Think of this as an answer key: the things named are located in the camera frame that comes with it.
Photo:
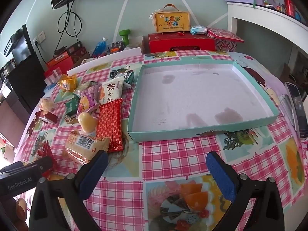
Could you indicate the white phone stand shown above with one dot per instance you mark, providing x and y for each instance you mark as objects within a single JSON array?
[{"x": 287, "y": 105}]

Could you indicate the pink patterned gift box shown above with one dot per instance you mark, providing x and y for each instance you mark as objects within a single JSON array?
[{"x": 223, "y": 36}]

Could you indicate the black cabinet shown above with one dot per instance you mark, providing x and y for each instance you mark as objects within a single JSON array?
[{"x": 26, "y": 81}]

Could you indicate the colourful toy pile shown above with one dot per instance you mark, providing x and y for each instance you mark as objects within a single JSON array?
[{"x": 116, "y": 47}]

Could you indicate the blue liquid bottle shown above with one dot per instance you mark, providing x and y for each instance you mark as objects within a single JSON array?
[{"x": 99, "y": 47}]

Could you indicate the white wall outlet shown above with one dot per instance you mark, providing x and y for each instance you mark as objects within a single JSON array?
[{"x": 39, "y": 37}]

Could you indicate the small green snack packet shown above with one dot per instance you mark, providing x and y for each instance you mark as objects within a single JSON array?
[{"x": 72, "y": 105}]

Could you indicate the beige wafer snack packet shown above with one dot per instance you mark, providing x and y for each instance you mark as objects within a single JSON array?
[{"x": 81, "y": 149}]

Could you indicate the teal cardboard tray box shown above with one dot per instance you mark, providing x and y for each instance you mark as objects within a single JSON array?
[{"x": 192, "y": 93}]

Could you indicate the small dark red snack packet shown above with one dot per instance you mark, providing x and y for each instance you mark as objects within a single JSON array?
[{"x": 45, "y": 116}]

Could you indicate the person's left hand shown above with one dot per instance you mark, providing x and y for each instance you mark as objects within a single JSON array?
[{"x": 20, "y": 207}]

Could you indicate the purple snack packet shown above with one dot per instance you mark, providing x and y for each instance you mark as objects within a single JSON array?
[{"x": 87, "y": 98}]

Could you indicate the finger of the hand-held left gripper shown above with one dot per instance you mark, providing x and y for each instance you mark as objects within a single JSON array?
[{"x": 45, "y": 163}]

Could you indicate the black appliance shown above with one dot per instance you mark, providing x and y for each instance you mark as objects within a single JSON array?
[{"x": 20, "y": 45}]

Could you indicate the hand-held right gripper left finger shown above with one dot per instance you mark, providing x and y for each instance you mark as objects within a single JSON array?
[{"x": 95, "y": 173}]

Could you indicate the clear pale snack packet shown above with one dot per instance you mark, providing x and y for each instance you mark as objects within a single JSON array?
[{"x": 85, "y": 86}]

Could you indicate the cartoon print bedsheet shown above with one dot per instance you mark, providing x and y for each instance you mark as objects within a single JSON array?
[{"x": 264, "y": 77}]

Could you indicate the white desk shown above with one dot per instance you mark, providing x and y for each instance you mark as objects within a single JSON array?
[{"x": 264, "y": 14}]

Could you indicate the white foam board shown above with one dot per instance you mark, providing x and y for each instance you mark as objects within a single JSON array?
[{"x": 96, "y": 62}]

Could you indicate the round yellow bun packet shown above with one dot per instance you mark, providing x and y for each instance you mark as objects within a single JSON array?
[{"x": 86, "y": 122}]

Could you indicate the white snack packet red print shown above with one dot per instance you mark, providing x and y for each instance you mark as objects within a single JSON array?
[{"x": 110, "y": 91}]

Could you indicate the red gift box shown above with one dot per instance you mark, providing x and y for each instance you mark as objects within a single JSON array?
[{"x": 178, "y": 42}]

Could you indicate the orange box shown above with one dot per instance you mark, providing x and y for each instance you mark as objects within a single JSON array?
[{"x": 59, "y": 61}]

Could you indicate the clear cookie packet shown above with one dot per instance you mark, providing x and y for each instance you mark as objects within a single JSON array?
[{"x": 45, "y": 103}]

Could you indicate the blue wet wipes pack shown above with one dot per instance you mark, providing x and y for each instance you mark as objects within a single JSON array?
[{"x": 198, "y": 30}]

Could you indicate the orange candy packet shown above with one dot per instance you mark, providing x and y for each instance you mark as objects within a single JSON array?
[{"x": 66, "y": 83}]

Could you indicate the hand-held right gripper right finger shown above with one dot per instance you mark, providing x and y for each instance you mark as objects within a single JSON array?
[{"x": 220, "y": 175}]

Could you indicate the green and white snack packet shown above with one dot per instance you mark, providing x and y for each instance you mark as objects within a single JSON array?
[{"x": 128, "y": 77}]

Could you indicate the smartphone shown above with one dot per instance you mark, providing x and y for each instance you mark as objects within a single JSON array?
[{"x": 297, "y": 108}]

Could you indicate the clear plastic box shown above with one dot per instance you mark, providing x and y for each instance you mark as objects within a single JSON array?
[{"x": 53, "y": 77}]

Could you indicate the steel kettle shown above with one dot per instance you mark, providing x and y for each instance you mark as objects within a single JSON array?
[{"x": 7, "y": 68}]

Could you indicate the green dumbbell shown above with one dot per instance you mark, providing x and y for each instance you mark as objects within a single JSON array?
[{"x": 125, "y": 37}]

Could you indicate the long red patterned snack packet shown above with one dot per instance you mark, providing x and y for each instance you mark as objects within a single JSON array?
[{"x": 109, "y": 127}]

